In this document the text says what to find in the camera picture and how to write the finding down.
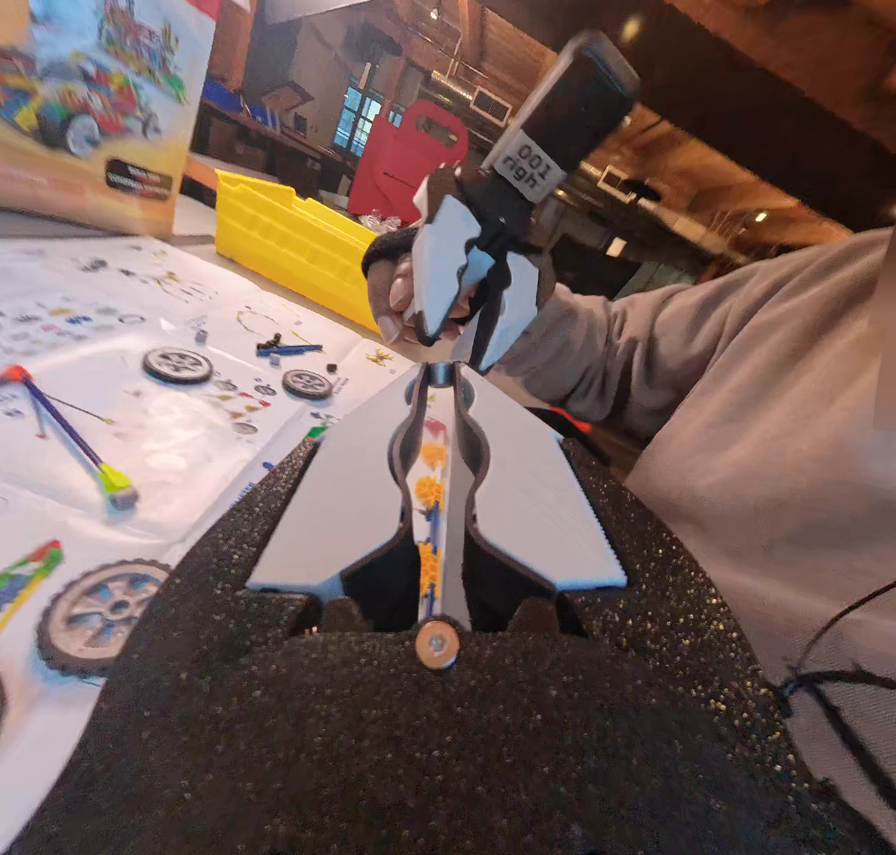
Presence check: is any clear plastic bag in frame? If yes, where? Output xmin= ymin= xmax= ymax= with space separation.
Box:
xmin=353 ymin=209 xmax=410 ymax=236

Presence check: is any person's right hand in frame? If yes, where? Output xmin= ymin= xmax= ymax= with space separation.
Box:
xmin=362 ymin=225 xmax=428 ymax=345

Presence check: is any blue rod V-shaped assembly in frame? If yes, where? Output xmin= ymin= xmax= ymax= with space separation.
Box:
xmin=0 ymin=363 xmax=141 ymax=512

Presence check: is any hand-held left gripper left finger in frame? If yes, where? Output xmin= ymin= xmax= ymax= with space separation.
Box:
xmin=245 ymin=365 xmax=428 ymax=629

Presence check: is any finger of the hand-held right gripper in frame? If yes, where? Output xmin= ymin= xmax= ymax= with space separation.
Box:
xmin=411 ymin=195 xmax=484 ymax=345
xmin=476 ymin=251 xmax=543 ymax=370

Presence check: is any red bag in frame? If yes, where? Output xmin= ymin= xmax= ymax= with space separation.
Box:
xmin=348 ymin=99 xmax=471 ymax=229

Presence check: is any yellow plastic bin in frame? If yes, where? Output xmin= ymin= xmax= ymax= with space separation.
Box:
xmin=213 ymin=169 xmax=389 ymax=335

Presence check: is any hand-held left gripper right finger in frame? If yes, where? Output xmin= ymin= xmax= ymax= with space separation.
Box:
xmin=453 ymin=365 xmax=628 ymax=629

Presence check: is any blue rod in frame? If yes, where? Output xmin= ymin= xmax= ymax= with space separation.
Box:
xmin=257 ymin=333 xmax=324 ymax=362

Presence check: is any small black toy wheel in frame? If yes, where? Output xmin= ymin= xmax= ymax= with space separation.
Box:
xmin=280 ymin=368 xmax=336 ymax=402
xmin=142 ymin=347 xmax=215 ymax=387
xmin=35 ymin=559 xmax=176 ymax=681

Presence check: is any cardboard toy box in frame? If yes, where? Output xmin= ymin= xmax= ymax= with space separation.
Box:
xmin=0 ymin=0 xmax=229 ymax=237

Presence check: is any printed instruction sheet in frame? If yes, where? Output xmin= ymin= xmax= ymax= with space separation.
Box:
xmin=0 ymin=232 xmax=421 ymax=855

